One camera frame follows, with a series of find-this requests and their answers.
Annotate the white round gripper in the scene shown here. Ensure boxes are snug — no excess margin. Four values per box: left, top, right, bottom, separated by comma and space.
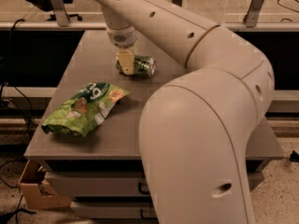
107, 26, 138, 76

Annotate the crushed green soda can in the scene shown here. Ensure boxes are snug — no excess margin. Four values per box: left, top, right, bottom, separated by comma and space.
116, 55, 156, 77

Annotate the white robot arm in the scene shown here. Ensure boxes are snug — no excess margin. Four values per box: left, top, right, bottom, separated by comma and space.
95, 0, 275, 224

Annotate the green snack chip bag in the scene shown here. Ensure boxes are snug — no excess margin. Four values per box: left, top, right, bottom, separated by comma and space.
41, 82, 128, 137

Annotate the upper grey drawer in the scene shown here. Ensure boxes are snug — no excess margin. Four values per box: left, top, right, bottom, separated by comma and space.
45, 171, 264, 198

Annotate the grey drawer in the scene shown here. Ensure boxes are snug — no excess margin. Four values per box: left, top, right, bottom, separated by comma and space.
45, 171, 264, 198
71, 202, 156, 219

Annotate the lower grey drawer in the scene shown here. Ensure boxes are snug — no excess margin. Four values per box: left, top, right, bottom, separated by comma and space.
71, 202, 156, 219

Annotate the brown cardboard box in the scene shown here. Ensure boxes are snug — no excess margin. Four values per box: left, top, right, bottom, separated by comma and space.
19, 161, 71, 210

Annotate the black object on floor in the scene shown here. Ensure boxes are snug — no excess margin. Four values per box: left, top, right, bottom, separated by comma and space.
290, 151, 299, 162

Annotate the left metal railing post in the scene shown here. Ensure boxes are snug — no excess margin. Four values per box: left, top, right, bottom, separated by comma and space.
50, 0, 70, 27

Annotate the black cable on left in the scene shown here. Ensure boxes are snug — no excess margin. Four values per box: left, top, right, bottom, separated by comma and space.
0, 18, 37, 224

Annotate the right metal railing post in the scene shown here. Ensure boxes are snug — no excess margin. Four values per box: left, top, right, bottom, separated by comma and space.
243, 0, 264, 28

